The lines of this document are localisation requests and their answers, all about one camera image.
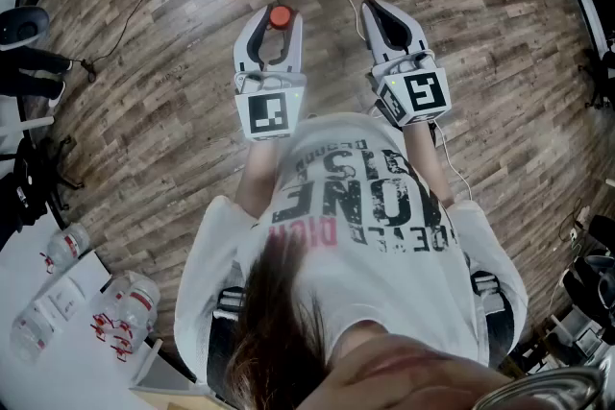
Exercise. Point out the silver glasses frame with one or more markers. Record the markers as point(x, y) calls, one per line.
point(552, 386)

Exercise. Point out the person's right forearm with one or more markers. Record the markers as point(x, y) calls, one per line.
point(427, 168)

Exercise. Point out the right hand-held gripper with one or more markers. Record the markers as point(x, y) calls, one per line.
point(423, 93)

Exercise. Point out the grey office chair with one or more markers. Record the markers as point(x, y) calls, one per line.
point(21, 26)

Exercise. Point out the white printed T-shirt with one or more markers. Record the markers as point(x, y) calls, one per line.
point(384, 293)

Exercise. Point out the person's face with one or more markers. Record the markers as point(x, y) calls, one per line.
point(408, 374)

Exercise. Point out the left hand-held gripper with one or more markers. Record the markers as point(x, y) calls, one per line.
point(269, 115)

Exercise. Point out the person's left forearm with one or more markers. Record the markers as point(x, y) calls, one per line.
point(257, 177)

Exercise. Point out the white desk frame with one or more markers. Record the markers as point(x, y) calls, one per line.
point(19, 122)

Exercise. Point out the pile of red tags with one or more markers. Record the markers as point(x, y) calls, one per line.
point(113, 336)

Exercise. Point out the small orange-red ball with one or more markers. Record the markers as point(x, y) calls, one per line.
point(280, 16)

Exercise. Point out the black office chair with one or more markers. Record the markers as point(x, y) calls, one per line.
point(26, 187)
point(603, 81)
point(593, 273)

